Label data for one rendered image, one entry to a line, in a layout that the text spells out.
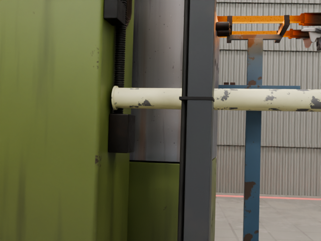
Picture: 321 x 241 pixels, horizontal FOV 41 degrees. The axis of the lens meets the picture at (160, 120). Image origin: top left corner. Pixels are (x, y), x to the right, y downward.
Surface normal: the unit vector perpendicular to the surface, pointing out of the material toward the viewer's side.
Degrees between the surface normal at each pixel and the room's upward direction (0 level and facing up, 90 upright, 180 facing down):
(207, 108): 90
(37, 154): 90
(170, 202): 90
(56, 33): 90
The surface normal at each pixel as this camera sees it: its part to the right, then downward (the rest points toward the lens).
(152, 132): -0.19, -0.04
